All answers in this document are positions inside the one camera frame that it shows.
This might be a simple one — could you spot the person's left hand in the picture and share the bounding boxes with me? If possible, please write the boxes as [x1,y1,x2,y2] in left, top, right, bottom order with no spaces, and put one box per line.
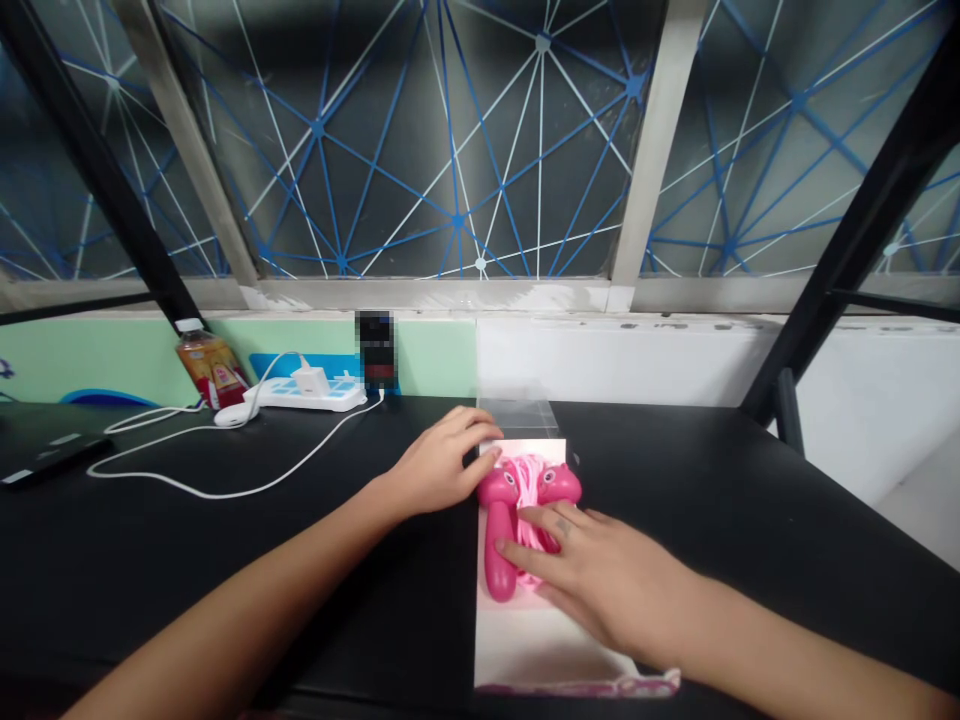
[395,406,505,520]

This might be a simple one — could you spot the person's right hand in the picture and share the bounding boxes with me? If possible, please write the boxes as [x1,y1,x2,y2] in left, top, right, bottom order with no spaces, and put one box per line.
[500,503,706,669]

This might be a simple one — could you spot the pink animal-handle jump rope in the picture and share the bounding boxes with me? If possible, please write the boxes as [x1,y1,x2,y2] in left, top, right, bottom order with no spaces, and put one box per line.
[478,452,585,605]

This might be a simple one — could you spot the clear box with pink card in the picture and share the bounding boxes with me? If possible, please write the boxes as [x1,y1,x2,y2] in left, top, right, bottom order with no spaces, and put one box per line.
[472,380,682,699]

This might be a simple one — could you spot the black phone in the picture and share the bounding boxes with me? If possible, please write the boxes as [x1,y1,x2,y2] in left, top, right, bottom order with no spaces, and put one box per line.
[354,308,400,397]

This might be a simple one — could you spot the white power strip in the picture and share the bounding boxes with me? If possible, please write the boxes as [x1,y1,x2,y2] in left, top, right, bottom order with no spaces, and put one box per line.
[239,373,370,415]

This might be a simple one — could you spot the orange drink bottle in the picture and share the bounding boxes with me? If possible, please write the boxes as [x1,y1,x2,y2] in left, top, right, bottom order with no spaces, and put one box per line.
[174,317,250,411]

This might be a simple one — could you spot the window with blue line pattern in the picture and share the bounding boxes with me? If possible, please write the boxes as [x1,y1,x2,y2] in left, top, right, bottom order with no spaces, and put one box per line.
[0,0,960,316]

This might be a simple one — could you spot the black upright bar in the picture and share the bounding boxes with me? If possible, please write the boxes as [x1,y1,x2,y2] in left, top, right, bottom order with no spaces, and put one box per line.
[774,366,809,460]

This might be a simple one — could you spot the black flat device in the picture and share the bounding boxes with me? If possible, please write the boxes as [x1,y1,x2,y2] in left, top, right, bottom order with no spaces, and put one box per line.
[0,430,115,494]

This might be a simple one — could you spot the white charging cable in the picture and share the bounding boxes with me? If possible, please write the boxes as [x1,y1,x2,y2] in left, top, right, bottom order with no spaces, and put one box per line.
[85,350,389,502]

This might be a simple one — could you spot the black metal frame post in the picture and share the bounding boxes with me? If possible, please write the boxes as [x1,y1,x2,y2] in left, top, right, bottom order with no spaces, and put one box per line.
[740,0,960,430]
[0,0,205,333]

